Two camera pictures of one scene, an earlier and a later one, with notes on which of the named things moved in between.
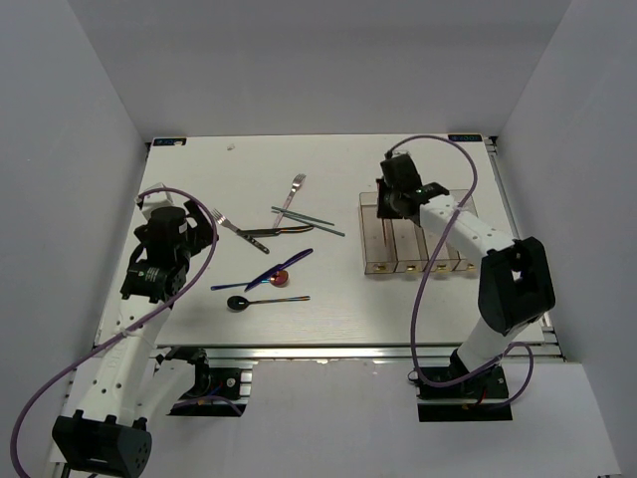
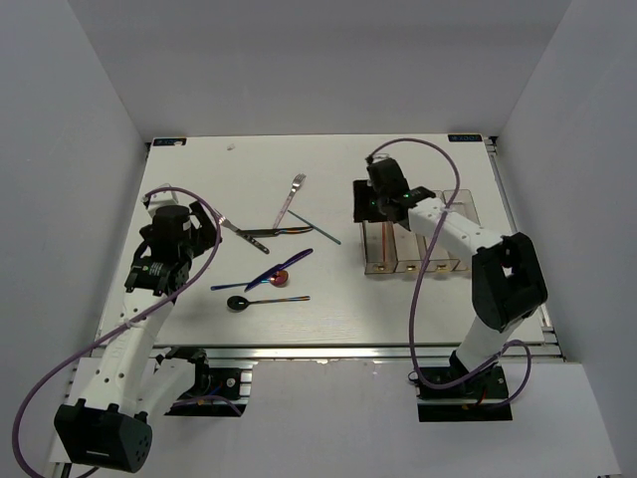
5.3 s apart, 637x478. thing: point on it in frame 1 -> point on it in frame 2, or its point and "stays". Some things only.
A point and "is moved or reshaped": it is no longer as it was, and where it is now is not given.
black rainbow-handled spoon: x=240 y=303 stays
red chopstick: x=383 y=227 is moved or reshaped
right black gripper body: x=385 y=200 -> x=379 y=201
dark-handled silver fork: x=219 y=218 stays
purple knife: x=272 y=270 stays
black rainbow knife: x=274 y=232 stays
